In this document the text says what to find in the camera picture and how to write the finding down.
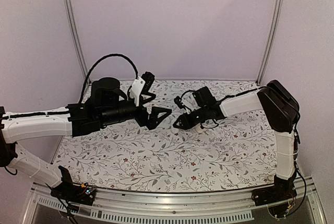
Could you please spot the right aluminium frame post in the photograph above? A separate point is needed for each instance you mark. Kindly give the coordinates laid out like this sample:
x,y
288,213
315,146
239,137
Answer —
x,y
270,40

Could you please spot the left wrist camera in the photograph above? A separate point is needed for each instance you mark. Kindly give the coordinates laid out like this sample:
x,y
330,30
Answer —
x,y
140,85

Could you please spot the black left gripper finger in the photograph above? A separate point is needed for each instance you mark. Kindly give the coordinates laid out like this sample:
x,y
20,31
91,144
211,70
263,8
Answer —
x,y
146,97
156,116

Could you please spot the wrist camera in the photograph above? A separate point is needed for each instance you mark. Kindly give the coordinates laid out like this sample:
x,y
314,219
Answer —
x,y
140,85
179,103

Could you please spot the cream earbud case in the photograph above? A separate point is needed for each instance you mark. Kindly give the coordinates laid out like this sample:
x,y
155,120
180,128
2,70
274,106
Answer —
x,y
199,129

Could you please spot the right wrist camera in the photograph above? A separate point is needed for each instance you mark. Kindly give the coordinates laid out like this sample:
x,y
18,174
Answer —
x,y
179,103

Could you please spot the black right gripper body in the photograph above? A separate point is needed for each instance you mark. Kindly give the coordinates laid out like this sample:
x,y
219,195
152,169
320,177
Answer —
x,y
203,117

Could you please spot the aluminium frame post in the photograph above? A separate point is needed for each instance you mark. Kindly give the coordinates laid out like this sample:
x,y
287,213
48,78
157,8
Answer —
x,y
75,37
270,40

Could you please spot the floral patterned mat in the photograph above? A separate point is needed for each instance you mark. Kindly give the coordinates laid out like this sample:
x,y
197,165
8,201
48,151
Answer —
x,y
253,143

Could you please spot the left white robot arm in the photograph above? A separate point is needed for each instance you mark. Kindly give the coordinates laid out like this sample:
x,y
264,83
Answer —
x,y
17,127

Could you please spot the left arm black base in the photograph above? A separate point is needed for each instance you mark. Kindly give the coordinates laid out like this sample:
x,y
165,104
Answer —
x,y
68,191

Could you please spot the left aluminium frame post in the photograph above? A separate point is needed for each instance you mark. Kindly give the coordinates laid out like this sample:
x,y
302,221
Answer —
x,y
75,37

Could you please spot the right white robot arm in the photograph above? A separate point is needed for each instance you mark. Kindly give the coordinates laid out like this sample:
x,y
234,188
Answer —
x,y
281,109

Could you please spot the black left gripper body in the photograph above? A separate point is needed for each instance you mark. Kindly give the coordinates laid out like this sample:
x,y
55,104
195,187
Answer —
x,y
114,115

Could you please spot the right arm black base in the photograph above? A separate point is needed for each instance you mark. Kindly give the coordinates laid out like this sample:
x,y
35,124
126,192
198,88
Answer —
x,y
280,191

